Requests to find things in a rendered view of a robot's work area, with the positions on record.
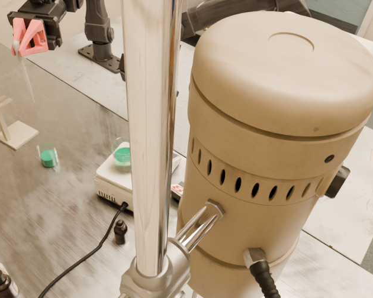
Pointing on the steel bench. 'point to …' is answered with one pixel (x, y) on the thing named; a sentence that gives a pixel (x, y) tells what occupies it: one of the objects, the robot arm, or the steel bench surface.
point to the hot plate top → (107, 169)
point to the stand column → (151, 120)
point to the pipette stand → (18, 130)
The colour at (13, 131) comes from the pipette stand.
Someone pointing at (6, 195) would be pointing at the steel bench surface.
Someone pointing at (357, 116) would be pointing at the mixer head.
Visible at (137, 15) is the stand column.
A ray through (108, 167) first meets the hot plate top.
